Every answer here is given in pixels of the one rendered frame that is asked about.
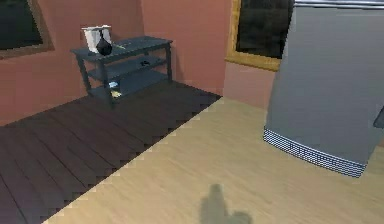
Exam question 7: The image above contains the black round vase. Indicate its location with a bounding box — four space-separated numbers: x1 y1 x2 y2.
96 30 113 57

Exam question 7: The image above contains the dark grey shelf table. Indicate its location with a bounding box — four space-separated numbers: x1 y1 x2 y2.
70 35 174 107

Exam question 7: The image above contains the pale blue yellow object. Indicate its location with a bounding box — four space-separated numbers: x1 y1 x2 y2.
108 81 123 99

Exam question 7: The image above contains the yellow framed window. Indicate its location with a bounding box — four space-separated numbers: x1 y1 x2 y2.
224 0 296 73

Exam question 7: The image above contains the white box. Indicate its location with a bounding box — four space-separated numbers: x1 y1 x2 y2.
81 24 113 54

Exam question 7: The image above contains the grey fridge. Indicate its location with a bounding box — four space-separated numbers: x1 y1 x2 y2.
263 0 384 179

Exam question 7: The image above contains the brown framed window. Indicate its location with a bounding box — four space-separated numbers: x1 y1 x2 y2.
0 0 56 61

